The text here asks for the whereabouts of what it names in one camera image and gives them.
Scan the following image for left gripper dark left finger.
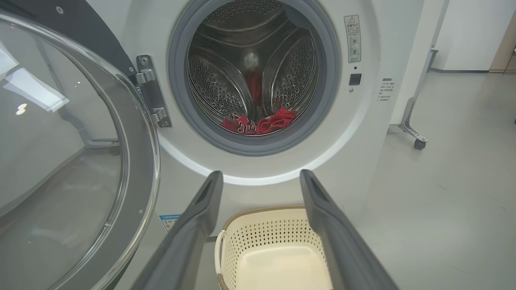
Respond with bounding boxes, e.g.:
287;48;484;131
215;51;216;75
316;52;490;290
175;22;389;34
131;171;224;290

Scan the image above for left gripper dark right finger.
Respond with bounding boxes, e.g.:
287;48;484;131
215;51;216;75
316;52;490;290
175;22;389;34
300;169;399;290

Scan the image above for dark round glass washer door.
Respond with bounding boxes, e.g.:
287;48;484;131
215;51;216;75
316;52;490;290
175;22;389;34
0;0;162;290

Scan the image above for red white striped garment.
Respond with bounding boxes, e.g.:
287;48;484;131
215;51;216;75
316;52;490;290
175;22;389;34
221;107;298;135

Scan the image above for cream perforated laundry basket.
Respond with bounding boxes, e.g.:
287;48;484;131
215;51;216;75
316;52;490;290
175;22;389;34
214;205;335;290

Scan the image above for white front-load washing machine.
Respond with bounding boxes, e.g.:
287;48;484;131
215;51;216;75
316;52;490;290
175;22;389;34
85;0;424;290

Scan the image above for grey rubber door gasket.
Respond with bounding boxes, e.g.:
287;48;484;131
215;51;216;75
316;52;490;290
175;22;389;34
168;0;341;157

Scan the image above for silver metal door hinge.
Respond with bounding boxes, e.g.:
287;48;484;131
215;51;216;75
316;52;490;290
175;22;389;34
129;54;173;129

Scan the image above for blue energy label sticker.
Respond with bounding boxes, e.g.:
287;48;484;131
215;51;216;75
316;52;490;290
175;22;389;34
158;213;181;232

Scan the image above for small printed text label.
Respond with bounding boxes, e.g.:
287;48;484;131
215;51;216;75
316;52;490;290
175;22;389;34
377;77;396;102

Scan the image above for perforated steel washer drum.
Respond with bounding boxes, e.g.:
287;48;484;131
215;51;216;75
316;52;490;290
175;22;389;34
187;0;320;136

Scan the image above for grey warning label strip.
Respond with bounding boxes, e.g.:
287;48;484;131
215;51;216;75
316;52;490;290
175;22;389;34
344;15;362;64

